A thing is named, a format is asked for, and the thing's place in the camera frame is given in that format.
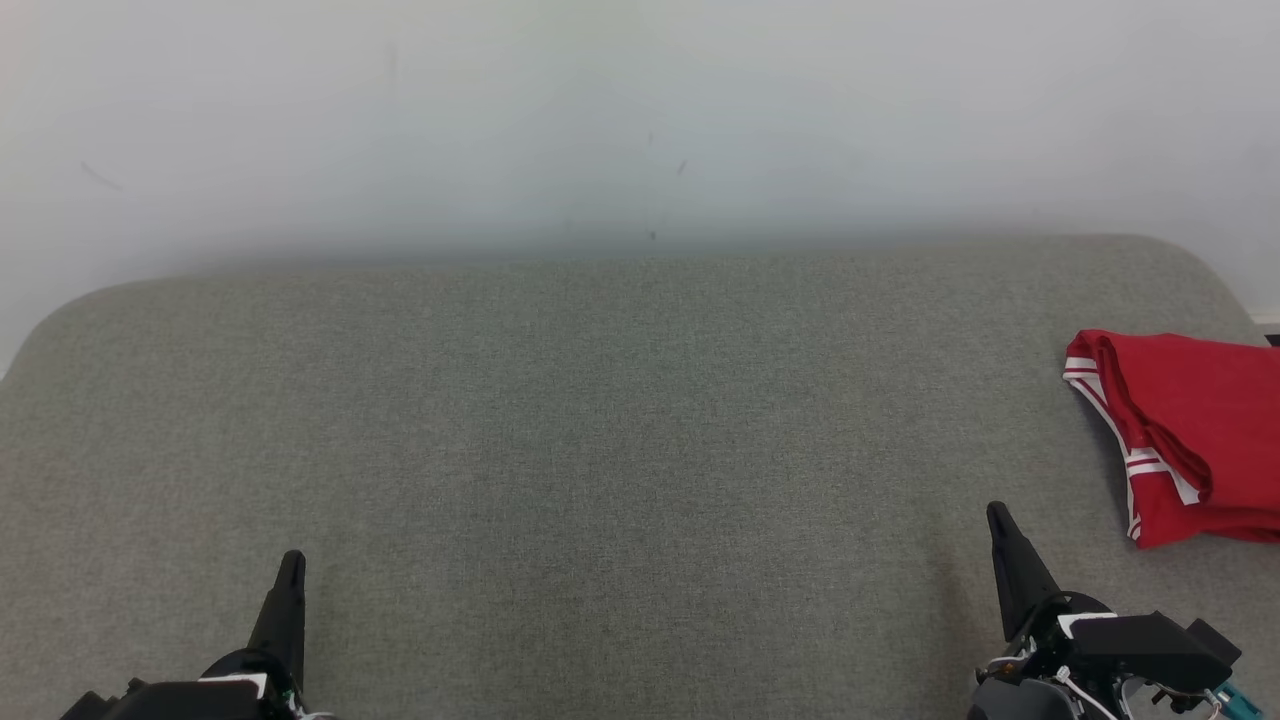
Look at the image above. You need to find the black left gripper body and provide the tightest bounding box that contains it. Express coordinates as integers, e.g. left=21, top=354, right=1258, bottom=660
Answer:
left=60, top=648, right=301, bottom=720

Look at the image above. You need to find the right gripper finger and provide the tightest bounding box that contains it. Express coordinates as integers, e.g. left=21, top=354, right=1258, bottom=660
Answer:
left=986, top=502, right=1061, bottom=641

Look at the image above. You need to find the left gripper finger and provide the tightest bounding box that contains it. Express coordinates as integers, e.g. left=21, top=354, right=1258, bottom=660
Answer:
left=248, top=550, right=307, bottom=691

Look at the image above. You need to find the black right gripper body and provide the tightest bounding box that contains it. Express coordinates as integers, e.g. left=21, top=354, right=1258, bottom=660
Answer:
left=985, top=595, right=1231, bottom=691

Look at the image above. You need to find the red jersey with black lettering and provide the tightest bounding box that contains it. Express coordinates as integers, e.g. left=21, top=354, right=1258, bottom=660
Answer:
left=1063, top=330, right=1280, bottom=506

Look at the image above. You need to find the grey fabric sofa seat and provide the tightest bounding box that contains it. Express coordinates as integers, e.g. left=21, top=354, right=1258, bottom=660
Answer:
left=0, top=235, right=1280, bottom=720

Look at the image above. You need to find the red white twisted wire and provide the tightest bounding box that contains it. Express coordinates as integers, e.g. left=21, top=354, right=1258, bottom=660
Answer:
left=1050, top=665, right=1126, bottom=720

